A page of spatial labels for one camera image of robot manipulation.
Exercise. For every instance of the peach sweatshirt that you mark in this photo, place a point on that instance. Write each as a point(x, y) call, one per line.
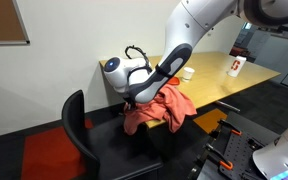
point(170, 103)

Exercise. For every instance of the red round lid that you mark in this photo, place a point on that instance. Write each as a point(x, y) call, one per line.
point(174, 81)

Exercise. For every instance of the grey table foot bar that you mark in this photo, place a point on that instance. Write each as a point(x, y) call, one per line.
point(228, 106)

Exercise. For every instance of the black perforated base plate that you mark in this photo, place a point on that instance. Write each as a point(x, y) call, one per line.
point(240, 150)

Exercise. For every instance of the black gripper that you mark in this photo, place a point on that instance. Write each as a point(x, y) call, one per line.
point(130, 104)

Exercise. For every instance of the white cup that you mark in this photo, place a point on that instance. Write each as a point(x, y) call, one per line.
point(188, 73)

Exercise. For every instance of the black chair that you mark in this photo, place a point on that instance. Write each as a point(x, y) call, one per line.
point(117, 146)

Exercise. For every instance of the white tumbler with red logo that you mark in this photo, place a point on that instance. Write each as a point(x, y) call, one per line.
point(236, 66)

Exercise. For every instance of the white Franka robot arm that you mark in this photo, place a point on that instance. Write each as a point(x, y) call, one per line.
point(184, 26)

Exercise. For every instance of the brown cork board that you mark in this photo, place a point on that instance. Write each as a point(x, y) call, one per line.
point(0, 20)

